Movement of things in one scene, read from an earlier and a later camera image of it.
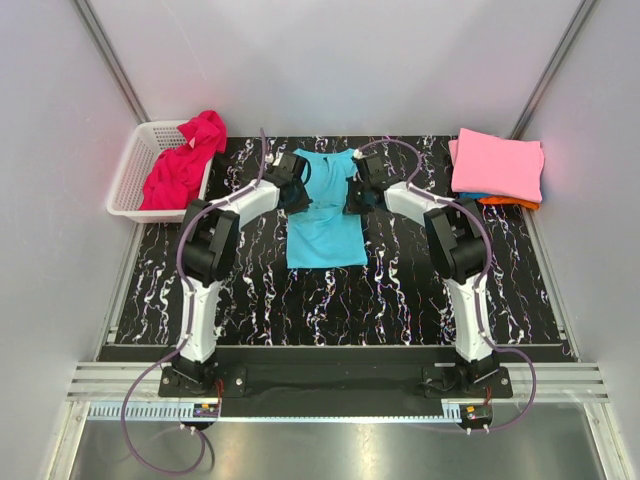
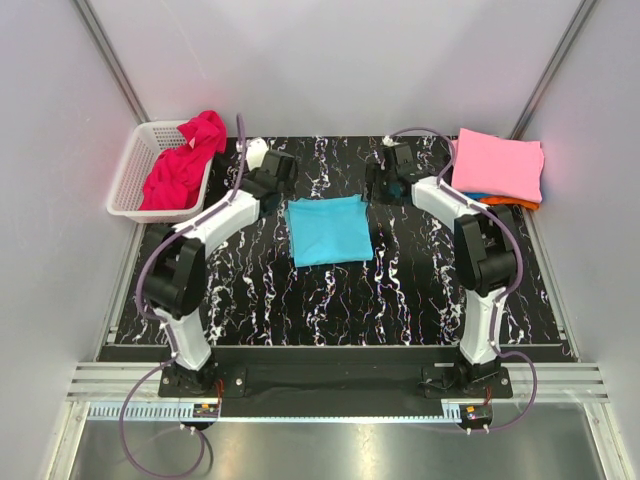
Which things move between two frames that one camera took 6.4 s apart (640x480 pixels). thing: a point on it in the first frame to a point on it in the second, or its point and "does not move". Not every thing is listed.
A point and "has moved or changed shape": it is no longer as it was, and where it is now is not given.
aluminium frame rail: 557,381 does not move
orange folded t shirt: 510,201 does not move
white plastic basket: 148,141 does not move
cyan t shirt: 324,236 has moved or changed shape
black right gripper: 350,207 to 374,172
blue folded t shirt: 473,195 does not move
